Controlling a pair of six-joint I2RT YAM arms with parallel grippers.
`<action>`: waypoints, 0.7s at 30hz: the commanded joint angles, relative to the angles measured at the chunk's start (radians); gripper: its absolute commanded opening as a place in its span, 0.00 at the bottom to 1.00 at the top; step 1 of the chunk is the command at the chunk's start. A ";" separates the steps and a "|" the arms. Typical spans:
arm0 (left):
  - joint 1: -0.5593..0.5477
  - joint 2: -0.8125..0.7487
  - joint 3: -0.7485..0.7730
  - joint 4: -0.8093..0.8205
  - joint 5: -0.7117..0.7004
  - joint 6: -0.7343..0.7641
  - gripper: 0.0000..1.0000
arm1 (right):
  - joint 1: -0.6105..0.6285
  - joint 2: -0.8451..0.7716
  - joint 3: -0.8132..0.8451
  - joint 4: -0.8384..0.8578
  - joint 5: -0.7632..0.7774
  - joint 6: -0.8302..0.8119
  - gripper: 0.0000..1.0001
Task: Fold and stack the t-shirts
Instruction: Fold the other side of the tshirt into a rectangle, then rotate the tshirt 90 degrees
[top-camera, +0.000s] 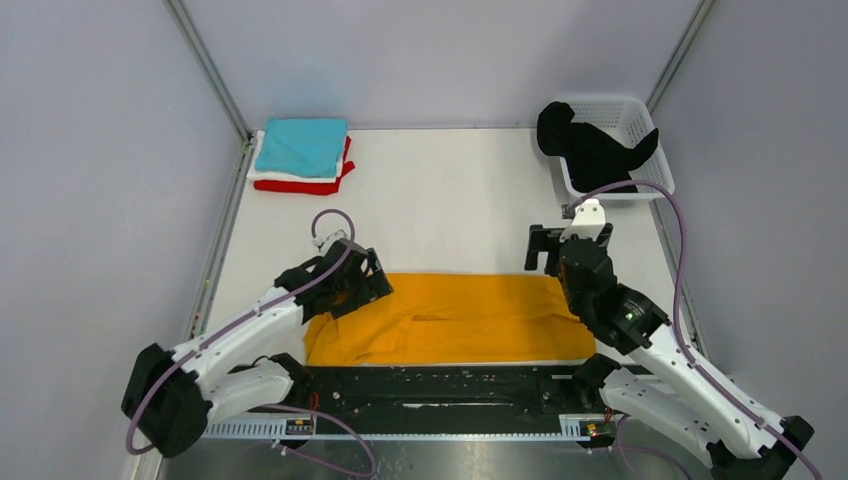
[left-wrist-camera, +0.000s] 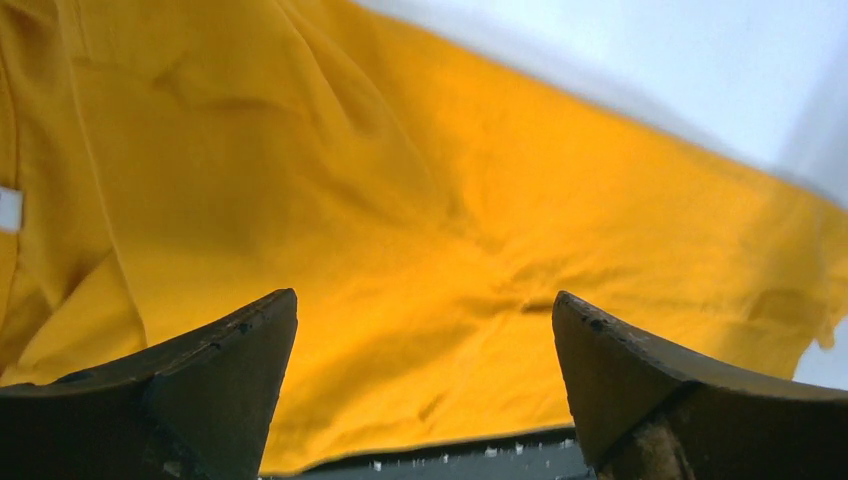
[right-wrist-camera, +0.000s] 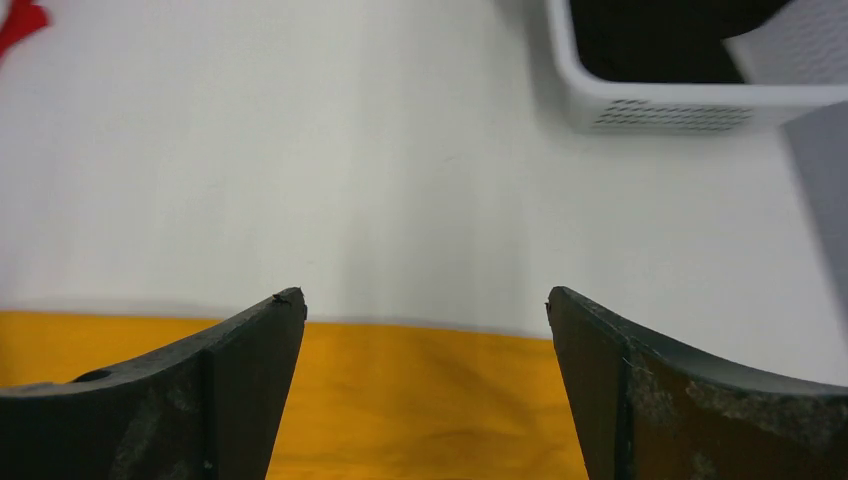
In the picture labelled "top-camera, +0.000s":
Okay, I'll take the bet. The yellow t-shirt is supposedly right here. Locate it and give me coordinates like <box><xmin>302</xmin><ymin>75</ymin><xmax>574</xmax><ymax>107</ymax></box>
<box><xmin>304</xmin><ymin>273</ymin><xmax>597</xmax><ymax>366</ymax></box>

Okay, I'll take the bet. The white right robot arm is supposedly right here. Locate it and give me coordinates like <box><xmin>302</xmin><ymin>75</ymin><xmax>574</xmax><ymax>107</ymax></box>
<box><xmin>525</xmin><ymin>224</ymin><xmax>815</xmax><ymax>479</ymax></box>

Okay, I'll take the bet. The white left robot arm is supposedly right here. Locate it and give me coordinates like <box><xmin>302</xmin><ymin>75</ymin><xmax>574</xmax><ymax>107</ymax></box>
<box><xmin>121</xmin><ymin>238</ymin><xmax>393</xmax><ymax>458</ymax></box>

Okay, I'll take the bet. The black t-shirt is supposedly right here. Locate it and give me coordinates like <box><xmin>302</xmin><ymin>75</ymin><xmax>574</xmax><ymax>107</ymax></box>
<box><xmin>536</xmin><ymin>102</ymin><xmax>659</xmax><ymax>193</ymax></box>

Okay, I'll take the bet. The folded red t-shirt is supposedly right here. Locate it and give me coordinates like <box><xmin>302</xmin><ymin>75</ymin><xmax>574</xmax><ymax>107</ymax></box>
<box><xmin>252</xmin><ymin>136</ymin><xmax>355</xmax><ymax>196</ymax></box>

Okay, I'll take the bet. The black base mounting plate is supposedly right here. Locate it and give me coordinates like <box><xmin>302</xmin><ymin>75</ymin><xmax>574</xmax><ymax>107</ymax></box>
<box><xmin>279</xmin><ymin>365</ymin><xmax>607</xmax><ymax>415</ymax></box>

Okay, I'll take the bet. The folded turquoise t-shirt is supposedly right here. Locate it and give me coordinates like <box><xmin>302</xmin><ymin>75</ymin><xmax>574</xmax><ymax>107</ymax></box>
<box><xmin>254</xmin><ymin>117</ymin><xmax>348</xmax><ymax>180</ymax></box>

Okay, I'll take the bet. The white plastic laundry basket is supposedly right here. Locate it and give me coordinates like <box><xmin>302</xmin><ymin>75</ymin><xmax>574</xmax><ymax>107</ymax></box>
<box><xmin>557</xmin><ymin>94</ymin><xmax>675</xmax><ymax>208</ymax></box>

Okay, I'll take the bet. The folded white t-shirt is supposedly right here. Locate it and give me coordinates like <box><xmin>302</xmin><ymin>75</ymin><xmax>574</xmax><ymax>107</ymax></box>
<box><xmin>246</xmin><ymin>130</ymin><xmax>347</xmax><ymax>184</ymax></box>

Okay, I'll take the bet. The white slotted cable duct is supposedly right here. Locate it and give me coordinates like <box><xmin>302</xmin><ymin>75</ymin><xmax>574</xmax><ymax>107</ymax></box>
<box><xmin>200</xmin><ymin>414</ymin><xmax>610</xmax><ymax>442</ymax></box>

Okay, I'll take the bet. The aluminium frame rail left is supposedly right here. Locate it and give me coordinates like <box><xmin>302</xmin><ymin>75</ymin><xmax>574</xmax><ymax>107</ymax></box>
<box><xmin>164</xmin><ymin>1</ymin><xmax>252</xmax><ymax>338</ymax></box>

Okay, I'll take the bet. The aluminium frame rail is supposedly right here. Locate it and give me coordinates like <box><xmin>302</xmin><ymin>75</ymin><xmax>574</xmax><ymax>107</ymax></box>
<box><xmin>646</xmin><ymin>0</ymin><xmax>717</xmax><ymax>113</ymax></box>
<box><xmin>164</xmin><ymin>1</ymin><xmax>252</xmax><ymax>338</ymax></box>

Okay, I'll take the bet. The aluminium frame rail right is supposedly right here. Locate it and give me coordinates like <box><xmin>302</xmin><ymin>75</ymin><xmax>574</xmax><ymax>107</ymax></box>
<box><xmin>646</xmin><ymin>0</ymin><xmax>717</xmax><ymax>113</ymax></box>

